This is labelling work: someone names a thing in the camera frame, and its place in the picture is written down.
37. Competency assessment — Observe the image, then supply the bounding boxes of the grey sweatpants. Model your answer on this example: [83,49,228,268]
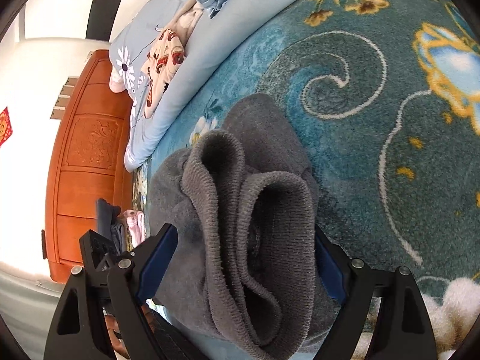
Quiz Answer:
[148,94,335,359]

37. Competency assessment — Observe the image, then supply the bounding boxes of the dark grey folded garment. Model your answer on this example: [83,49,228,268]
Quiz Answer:
[96,198,127,254]

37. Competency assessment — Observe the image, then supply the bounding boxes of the pink folded garment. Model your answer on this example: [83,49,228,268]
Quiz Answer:
[123,210,146,248]

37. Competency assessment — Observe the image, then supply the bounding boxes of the orange wooden headboard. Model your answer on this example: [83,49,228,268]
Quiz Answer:
[42,49,133,284]

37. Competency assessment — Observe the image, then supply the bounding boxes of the light blue daisy quilt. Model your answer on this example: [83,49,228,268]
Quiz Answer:
[109,0,296,172]

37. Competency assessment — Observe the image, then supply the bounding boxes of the cream fox print garment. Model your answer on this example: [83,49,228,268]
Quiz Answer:
[142,3,203,119]

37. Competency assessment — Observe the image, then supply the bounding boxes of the teal floral bed blanket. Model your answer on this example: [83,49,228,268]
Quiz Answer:
[131,0,480,360]

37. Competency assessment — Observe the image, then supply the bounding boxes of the red paper wall decoration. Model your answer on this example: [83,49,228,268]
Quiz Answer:
[0,107,12,146]

